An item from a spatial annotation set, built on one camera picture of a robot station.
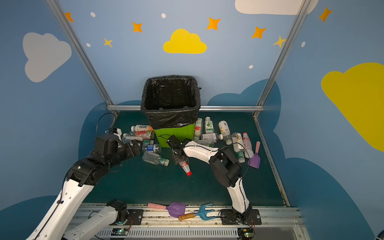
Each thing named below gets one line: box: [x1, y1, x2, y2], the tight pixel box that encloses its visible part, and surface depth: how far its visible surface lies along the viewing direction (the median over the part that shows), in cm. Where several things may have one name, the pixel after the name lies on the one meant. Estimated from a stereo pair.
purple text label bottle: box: [201, 133, 224, 141], surface depth 106 cm
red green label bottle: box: [134, 130, 152, 140], surface depth 103 cm
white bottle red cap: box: [179, 160, 193, 176], surface depth 90 cm
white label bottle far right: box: [218, 120, 233, 145], surface depth 106 cm
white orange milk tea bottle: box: [130, 124, 154, 132], surface depth 109 cm
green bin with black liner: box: [140, 75, 202, 148], surface depth 90 cm
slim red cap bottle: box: [242, 132, 254, 159], surface depth 99 cm
